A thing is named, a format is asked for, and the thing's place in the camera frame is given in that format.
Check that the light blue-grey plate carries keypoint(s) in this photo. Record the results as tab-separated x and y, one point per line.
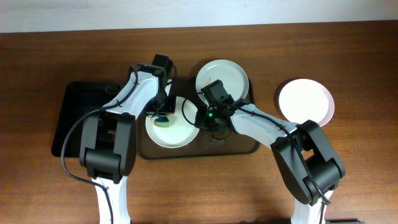
234	78

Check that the black tray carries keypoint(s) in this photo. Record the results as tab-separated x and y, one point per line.
80	98

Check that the pink plate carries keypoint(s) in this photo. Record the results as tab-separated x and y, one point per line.
302	99

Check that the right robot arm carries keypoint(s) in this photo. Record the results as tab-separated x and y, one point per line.
307	162

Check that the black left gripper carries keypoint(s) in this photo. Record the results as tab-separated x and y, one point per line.
160	112

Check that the green yellow sponge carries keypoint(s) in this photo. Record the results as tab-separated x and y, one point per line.
162	122

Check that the white cream plate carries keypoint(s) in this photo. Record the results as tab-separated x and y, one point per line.
179	132

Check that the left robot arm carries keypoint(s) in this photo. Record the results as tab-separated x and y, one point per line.
108	139

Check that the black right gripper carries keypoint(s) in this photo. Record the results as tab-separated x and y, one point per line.
203	119

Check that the brown serving tray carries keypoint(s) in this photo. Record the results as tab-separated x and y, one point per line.
202	145

